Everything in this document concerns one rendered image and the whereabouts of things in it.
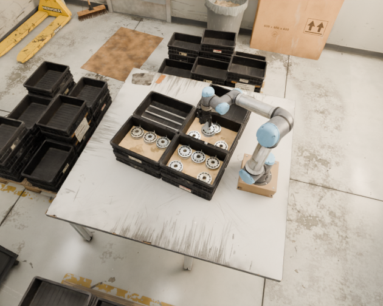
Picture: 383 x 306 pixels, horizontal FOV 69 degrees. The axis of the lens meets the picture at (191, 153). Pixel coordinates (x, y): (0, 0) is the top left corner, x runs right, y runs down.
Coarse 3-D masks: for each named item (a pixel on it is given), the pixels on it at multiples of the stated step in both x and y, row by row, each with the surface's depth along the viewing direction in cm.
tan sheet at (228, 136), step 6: (198, 120) 222; (192, 126) 218; (198, 126) 218; (222, 132) 215; (228, 132) 216; (234, 132) 216; (204, 138) 212; (210, 138) 212; (216, 138) 212; (222, 138) 212; (228, 138) 212; (234, 138) 212; (228, 144) 209; (228, 150) 206
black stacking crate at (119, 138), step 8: (136, 120) 211; (128, 128) 211; (144, 128) 214; (152, 128) 209; (160, 128) 204; (120, 136) 204; (160, 136) 212; (168, 136) 208; (120, 152) 201; (144, 160) 194; (152, 168) 196
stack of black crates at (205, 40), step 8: (208, 32) 337; (216, 32) 335; (224, 32) 334; (232, 32) 332; (208, 40) 340; (216, 40) 340; (224, 40) 340; (232, 40) 340; (208, 48) 323; (216, 48) 322; (224, 48) 320; (232, 48) 317; (200, 56) 337; (208, 56) 333; (216, 56) 331; (224, 56) 326
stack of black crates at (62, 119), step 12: (60, 96) 268; (48, 108) 256; (60, 108) 271; (72, 108) 271; (84, 108) 263; (48, 120) 260; (60, 120) 262; (72, 120) 249; (48, 132) 253; (60, 132) 248; (72, 132) 254; (72, 144) 260; (84, 144) 280
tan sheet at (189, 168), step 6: (180, 144) 208; (192, 150) 205; (174, 156) 202; (168, 162) 199; (186, 162) 199; (204, 162) 199; (222, 162) 200; (186, 168) 196; (192, 168) 196; (198, 168) 196; (204, 168) 196; (192, 174) 193; (210, 174) 194; (216, 174) 194
